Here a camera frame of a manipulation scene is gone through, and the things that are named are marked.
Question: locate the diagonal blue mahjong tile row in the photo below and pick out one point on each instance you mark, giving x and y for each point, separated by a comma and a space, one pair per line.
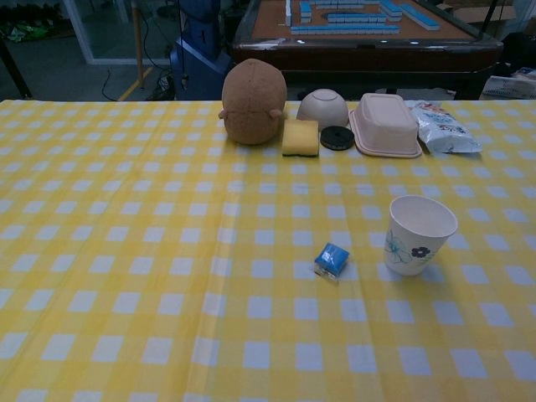
412, 14

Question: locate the green bag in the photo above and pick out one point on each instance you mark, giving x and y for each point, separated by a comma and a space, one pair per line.
21, 32

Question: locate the short blue mahjong tile row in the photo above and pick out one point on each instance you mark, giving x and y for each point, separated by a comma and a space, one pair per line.
356, 17

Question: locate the white flower-print paper cup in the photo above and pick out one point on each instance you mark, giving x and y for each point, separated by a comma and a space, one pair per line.
419, 259

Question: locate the dark brown mahjong table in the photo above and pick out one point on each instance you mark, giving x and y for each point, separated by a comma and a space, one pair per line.
368, 52

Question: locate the beige rectangular food container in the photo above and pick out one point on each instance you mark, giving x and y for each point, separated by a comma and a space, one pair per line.
383, 121

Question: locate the blue machine base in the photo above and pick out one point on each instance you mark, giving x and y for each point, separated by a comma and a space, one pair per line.
201, 63

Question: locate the long blue mahjong tile row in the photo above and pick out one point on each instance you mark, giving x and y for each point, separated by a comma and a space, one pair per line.
343, 29

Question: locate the beige upturned bowl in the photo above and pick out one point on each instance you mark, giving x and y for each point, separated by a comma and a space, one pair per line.
322, 109

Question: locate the yellow sponge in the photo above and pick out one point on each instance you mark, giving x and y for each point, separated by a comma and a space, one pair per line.
299, 138

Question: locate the white plastic basket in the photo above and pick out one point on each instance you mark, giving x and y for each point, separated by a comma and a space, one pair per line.
508, 87

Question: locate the wooden pole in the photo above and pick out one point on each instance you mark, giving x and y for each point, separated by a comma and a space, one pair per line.
138, 42

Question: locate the black round disc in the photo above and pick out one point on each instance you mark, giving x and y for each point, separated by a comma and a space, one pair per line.
335, 139

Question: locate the brown plush toy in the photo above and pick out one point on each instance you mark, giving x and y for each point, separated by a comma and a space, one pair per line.
251, 100

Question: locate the small blue candy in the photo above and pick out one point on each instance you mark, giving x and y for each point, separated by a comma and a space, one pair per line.
333, 255

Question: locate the black metal table leg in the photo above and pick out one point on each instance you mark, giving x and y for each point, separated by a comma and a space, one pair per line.
14, 71

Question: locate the yellow white checkered tablecloth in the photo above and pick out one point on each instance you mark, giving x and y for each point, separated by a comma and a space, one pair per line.
125, 251

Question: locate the white printed snack bag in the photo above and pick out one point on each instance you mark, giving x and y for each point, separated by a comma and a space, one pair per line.
444, 130

